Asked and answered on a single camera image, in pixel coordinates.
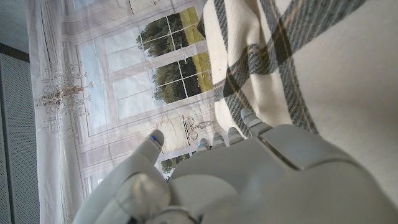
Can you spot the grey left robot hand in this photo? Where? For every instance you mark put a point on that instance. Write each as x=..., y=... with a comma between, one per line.
x=264, y=180

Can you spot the beige plaid scarf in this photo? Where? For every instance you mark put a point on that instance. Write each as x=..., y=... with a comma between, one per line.
x=342, y=77

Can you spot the printed window backdrop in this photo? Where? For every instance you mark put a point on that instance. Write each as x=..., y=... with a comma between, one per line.
x=109, y=77

